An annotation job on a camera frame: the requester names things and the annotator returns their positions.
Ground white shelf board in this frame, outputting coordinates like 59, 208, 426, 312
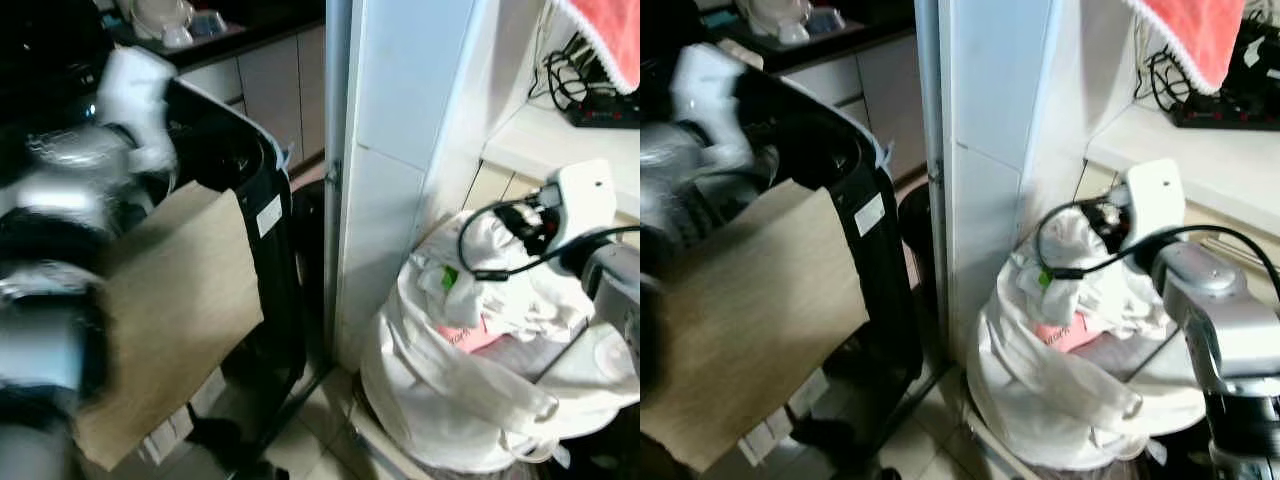
480, 100, 641, 216
1085, 105, 1280, 241

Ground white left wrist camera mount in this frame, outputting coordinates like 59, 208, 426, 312
97, 45, 179, 173
668, 42, 763, 176

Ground grey kitchen cabinet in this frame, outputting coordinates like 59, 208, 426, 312
700, 10, 926, 186
110, 15, 329, 181

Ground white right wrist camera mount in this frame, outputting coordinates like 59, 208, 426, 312
543, 158, 619, 263
1120, 158, 1188, 251

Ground pink towel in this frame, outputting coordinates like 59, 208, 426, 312
553, 0, 641, 96
1125, 0, 1249, 96

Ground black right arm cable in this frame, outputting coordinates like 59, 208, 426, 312
1035, 198, 1280, 301
458, 198, 641, 283

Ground beige wood-grain board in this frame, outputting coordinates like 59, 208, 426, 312
640, 180, 871, 473
72, 183, 266, 471

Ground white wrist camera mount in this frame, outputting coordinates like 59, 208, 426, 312
543, 158, 619, 263
97, 45, 179, 173
668, 42, 763, 176
1120, 158, 1188, 251

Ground white cabinet side panel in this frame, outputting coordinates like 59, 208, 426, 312
325, 0, 546, 371
915, 0, 1151, 366

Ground pink garment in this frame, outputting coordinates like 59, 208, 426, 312
1030, 315, 1091, 351
432, 315, 506, 353

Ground black tangled power cords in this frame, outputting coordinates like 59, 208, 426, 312
540, 30, 616, 111
1135, 20, 1201, 106

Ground white countertop appliance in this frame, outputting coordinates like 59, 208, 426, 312
118, 0, 199, 49
735, 0, 813, 46

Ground black power strip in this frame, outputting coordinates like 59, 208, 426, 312
1170, 92, 1280, 131
563, 95, 641, 131

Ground white laundry bag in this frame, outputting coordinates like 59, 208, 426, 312
358, 208, 641, 476
965, 205, 1216, 471

